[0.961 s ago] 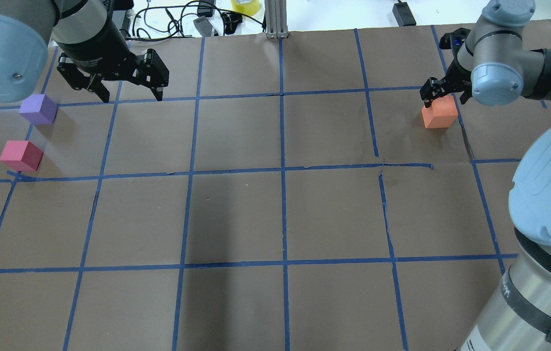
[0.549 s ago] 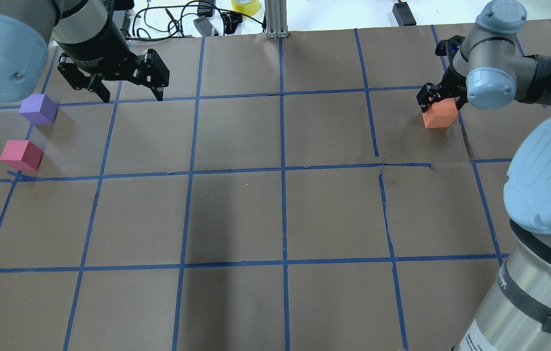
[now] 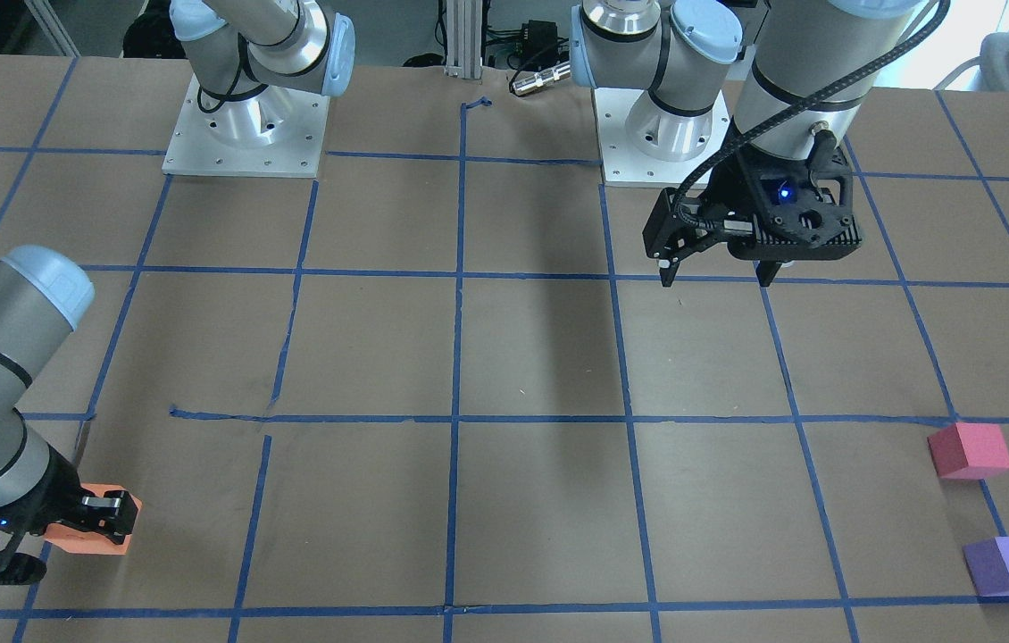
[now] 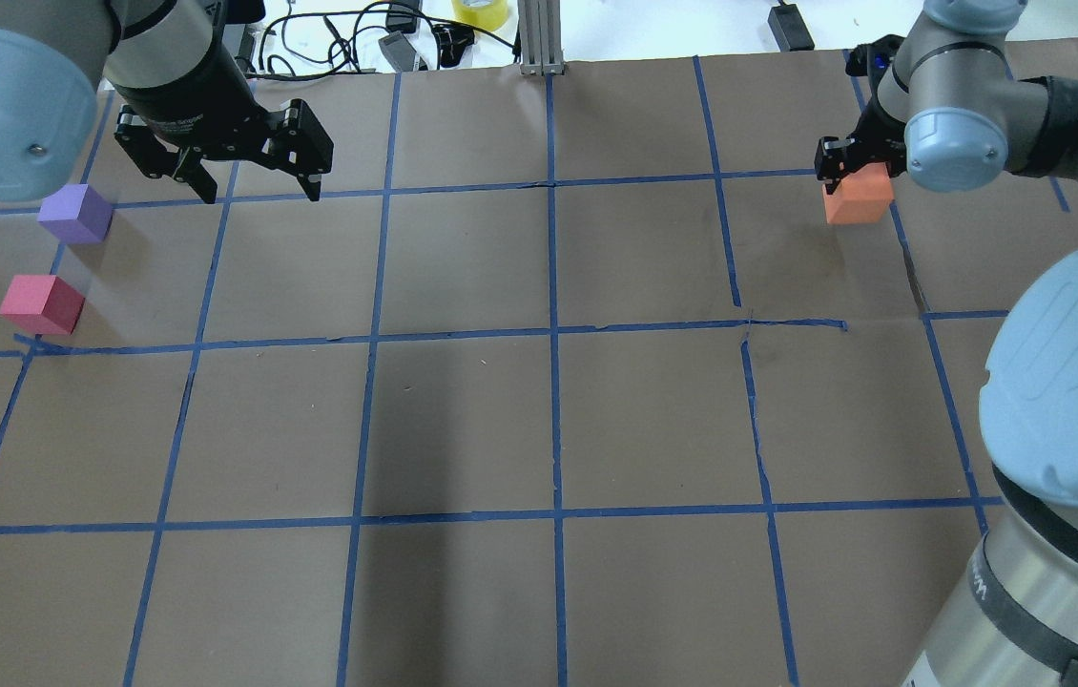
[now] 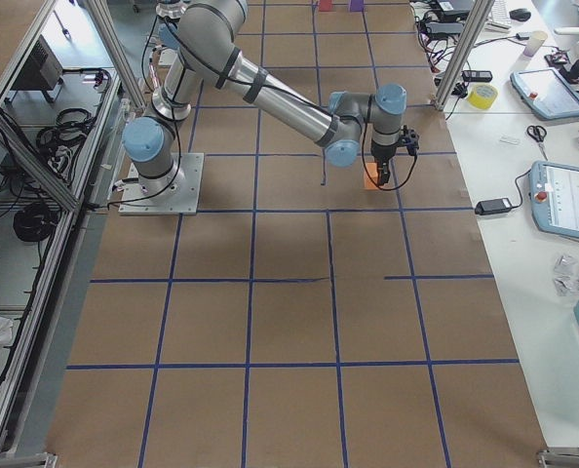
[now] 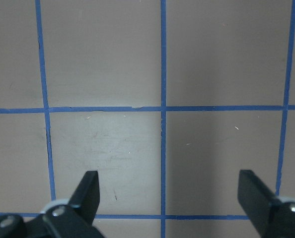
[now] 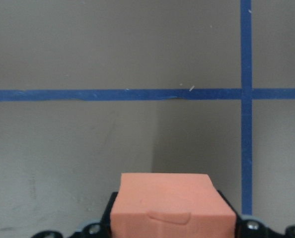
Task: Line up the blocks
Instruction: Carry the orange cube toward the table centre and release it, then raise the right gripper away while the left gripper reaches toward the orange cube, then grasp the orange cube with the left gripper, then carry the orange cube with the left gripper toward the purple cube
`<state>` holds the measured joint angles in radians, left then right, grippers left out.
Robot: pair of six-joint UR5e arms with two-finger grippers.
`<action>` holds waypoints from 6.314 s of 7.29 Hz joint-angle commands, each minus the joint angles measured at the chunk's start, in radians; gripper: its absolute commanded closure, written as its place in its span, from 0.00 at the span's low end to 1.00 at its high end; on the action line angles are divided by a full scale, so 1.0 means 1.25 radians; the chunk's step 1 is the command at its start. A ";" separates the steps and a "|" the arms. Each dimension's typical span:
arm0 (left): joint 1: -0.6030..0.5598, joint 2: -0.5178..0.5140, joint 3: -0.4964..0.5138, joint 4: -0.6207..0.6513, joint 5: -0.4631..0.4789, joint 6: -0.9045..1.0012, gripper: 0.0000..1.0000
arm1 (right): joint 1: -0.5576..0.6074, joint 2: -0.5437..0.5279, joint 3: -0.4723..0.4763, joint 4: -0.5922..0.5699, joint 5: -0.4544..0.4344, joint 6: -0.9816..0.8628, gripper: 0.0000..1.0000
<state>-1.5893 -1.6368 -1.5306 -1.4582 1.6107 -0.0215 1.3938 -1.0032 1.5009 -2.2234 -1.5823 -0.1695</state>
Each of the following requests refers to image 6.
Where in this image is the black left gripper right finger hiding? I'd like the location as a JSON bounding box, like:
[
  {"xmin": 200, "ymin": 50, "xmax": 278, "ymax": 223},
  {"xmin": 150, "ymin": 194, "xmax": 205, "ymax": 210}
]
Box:
[{"xmin": 237, "ymin": 170, "xmax": 282, "ymax": 238}]

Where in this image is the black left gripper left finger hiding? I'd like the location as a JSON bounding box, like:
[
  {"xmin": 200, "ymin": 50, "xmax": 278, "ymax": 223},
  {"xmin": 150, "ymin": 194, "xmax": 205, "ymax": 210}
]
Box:
[{"xmin": 68, "ymin": 171, "xmax": 99, "ymax": 225}]

